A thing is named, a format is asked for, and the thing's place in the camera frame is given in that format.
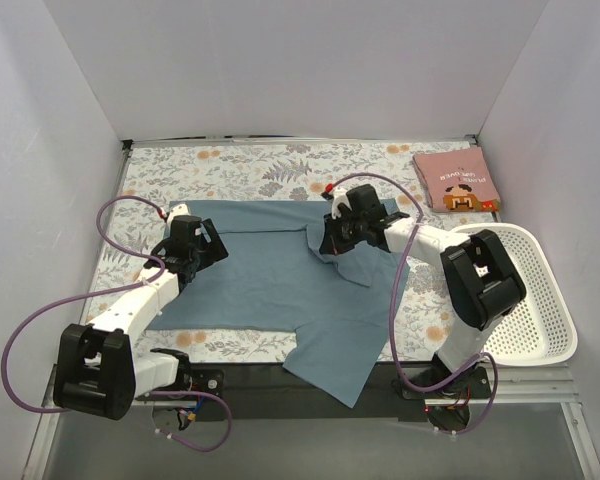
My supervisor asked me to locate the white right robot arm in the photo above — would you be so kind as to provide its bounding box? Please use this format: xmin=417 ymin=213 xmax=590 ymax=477
xmin=320 ymin=184 xmax=527 ymax=398

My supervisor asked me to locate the white perforated plastic basket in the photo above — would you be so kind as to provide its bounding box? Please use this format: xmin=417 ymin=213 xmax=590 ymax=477
xmin=454 ymin=223 xmax=578 ymax=367

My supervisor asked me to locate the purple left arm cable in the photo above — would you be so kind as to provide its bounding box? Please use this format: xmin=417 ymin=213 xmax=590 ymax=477
xmin=2 ymin=195 xmax=231 ymax=454

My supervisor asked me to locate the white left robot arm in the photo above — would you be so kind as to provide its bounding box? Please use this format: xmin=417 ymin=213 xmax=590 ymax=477
xmin=53 ymin=214 xmax=229 ymax=420

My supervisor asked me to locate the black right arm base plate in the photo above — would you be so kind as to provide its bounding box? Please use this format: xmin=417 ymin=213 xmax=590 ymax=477
xmin=391 ymin=367 xmax=499 ymax=437

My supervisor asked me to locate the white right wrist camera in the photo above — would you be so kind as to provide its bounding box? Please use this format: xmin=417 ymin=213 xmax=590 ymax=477
xmin=321 ymin=183 xmax=352 ymax=221

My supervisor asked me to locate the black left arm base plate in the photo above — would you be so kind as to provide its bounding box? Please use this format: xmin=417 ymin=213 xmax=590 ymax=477
xmin=171 ymin=368 xmax=225 ymax=415

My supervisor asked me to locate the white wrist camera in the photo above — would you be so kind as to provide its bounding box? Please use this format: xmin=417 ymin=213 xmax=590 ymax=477
xmin=321 ymin=183 xmax=352 ymax=221
xmin=158 ymin=203 xmax=190 ymax=225

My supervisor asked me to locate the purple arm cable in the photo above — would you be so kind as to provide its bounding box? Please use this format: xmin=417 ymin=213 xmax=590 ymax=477
xmin=329 ymin=172 xmax=501 ymax=439
xmin=2 ymin=195 xmax=231 ymax=454

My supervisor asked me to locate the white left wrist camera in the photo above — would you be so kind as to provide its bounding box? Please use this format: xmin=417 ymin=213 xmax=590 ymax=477
xmin=158 ymin=203 xmax=190 ymax=225

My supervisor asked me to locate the folded pink t shirt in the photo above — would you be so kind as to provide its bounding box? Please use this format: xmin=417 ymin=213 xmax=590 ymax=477
xmin=413 ymin=147 xmax=501 ymax=213

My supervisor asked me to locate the floral table mat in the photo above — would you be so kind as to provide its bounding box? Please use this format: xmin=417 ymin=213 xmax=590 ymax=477
xmin=74 ymin=141 xmax=501 ymax=365

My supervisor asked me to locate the blue t shirt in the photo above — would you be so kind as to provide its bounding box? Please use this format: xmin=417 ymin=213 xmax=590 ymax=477
xmin=150 ymin=200 xmax=406 ymax=408

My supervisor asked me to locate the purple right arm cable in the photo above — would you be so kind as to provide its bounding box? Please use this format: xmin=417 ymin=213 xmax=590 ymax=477
xmin=329 ymin=172 xmax=501 ymax=439

